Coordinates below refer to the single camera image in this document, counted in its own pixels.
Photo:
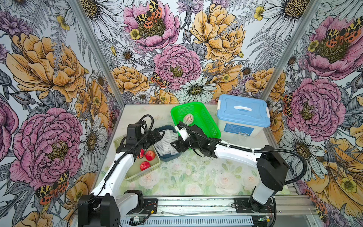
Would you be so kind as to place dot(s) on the blue lidded storage box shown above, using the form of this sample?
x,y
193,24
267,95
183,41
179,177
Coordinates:
x,y
242,115

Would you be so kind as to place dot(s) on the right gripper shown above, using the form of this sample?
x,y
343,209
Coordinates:
x,y
180,144

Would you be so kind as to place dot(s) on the aluminium front rail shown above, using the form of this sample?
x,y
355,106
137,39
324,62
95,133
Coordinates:
x,y
216,211

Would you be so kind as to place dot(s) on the bright green plastic basket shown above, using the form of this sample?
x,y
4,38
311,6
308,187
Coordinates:
x,y
201,118

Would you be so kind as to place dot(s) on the bare red apple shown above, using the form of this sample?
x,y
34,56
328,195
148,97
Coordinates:
x,y
150,155
145,165
141,154

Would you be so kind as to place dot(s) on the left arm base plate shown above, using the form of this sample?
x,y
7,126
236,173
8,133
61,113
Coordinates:
x,y
150,205

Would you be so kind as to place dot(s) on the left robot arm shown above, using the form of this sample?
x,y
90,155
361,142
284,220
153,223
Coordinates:
x,y
102,208

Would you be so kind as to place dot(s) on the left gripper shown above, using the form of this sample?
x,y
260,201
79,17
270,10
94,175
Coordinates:
x,y
153,139

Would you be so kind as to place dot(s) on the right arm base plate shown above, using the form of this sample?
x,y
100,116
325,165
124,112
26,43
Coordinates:
x,y
247,205

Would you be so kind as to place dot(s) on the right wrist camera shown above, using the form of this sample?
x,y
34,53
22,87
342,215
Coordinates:
x,y
182,132

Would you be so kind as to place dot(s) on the dark teal plastic tub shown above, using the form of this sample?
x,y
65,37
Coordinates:
x,y
167,158

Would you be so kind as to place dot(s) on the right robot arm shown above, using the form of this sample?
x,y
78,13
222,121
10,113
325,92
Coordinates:
x,y
271,166

